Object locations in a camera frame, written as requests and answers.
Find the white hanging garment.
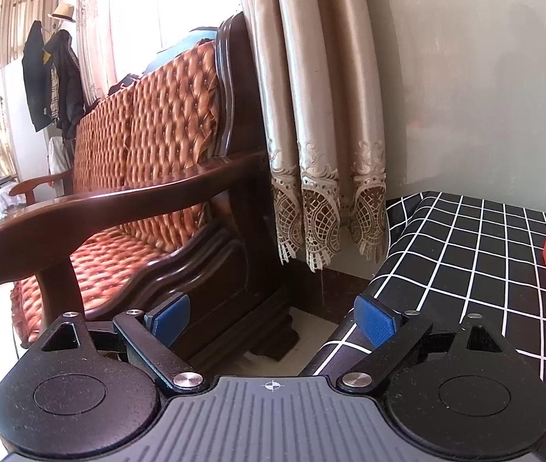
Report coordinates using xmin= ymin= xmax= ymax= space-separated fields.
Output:
xmin=46 ymin=136 xmax=68 ymax=176

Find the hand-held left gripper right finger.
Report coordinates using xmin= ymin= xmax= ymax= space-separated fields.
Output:
xmin=335 ymin=293 xmax=506 ymax=393

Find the orange tufted sofa cushion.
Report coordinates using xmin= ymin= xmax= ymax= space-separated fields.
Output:
xmin=10 ymin=38 xmax=221 ymax=347

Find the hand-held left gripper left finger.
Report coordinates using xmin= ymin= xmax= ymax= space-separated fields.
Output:
xmin=37 ymin=295 xmax=209 ymax=393

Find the wooden chair armrest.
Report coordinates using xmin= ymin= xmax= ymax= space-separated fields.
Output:
xmin=9 ymin=168 xmax=74 ymax=208

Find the straw hat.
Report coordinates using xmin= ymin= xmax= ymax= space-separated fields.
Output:
xmin=48 ymin=2 xmax=76 ymax=23

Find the beige lace-trimmed curtain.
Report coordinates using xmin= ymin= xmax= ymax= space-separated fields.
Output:
xmin=237 ymin=0 xmax=389 ymax=273

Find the dark wooden sofa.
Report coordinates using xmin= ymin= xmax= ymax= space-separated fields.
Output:
xmin=0 ymin=12 xmax=303 ymax=363

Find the blue cloth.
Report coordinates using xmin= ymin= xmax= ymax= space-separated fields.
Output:
xmin=143 ymin=26 xmax=218 ymax=75

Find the dark hanging jacket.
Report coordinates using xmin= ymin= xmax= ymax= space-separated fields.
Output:
xmin=42 ymin=29 xmax=85 ymax=141
xmin=22 ymin=20 xmax=51 ymax=133

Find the white cabinet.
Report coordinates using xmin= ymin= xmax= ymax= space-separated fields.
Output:
xmin=2 ymin=55 xmax=57 ymax=188

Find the black white checkered tablecloth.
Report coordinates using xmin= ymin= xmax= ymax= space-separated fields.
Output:
xmin=297 ymin=191 xmax=546 ymax=424

